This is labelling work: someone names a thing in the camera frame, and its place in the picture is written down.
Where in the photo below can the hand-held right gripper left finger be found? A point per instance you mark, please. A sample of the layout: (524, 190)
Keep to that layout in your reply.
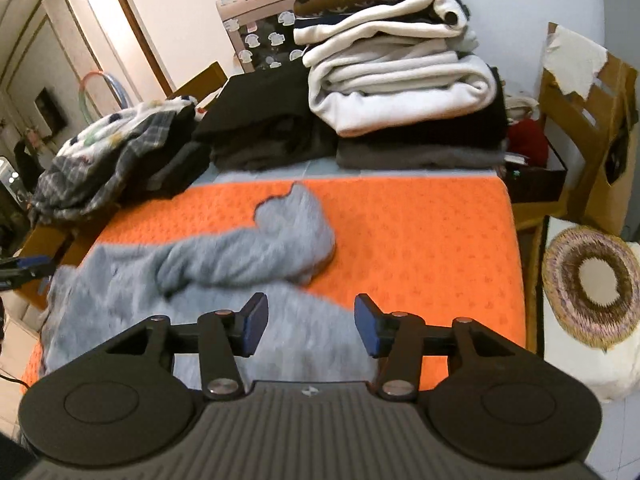
(255, 325)

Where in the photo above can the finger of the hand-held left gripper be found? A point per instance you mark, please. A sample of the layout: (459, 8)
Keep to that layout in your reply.
(32, 263)

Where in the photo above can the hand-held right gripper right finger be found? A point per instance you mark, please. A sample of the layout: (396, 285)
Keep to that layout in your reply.
(367, 325)

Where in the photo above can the grey knit cardigan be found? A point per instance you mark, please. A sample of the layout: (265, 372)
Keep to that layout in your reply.
(225, 260)

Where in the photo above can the dark folded clothes pile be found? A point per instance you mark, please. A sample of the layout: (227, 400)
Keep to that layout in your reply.
(170, 170)

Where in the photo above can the black folded clothes stack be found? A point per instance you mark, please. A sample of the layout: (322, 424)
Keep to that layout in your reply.
(265, 110)

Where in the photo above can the stack of folded white clothes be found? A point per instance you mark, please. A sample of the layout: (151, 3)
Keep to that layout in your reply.
(380, 17)

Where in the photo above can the grey plaid garment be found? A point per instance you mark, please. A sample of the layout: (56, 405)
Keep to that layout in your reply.
(90, 180)

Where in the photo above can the orange patterned mat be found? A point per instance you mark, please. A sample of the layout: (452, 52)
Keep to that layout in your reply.
(425, 240)

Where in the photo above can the white spotted fleece blanket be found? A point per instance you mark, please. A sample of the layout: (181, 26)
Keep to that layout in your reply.
(120, 122)

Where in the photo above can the dark grey folded garment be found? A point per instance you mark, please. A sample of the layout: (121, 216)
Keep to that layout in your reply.
(420, 156)

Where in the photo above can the colourful hula hoop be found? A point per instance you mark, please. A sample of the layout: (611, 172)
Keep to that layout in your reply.
(87, 90)

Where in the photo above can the round woven mat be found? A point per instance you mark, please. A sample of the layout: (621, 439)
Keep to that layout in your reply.
(562, 280)

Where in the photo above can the dark brown box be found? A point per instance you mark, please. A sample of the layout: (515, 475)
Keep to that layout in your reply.
(535, 182)

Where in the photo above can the red cloth bag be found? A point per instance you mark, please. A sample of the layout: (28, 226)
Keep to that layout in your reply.
(527, 141)

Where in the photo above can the black folded garment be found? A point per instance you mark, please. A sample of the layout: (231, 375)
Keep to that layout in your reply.
(492, 115)

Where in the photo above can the brown wooden door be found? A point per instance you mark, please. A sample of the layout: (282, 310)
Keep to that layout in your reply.
(142, 45)

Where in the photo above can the cardboard box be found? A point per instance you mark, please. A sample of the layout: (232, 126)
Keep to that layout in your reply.
(605, 160)

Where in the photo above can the water dispenser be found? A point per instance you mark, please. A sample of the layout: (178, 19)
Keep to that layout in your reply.
(260, 20)

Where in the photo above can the wall television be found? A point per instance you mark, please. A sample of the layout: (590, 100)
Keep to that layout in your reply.
(50, 110)

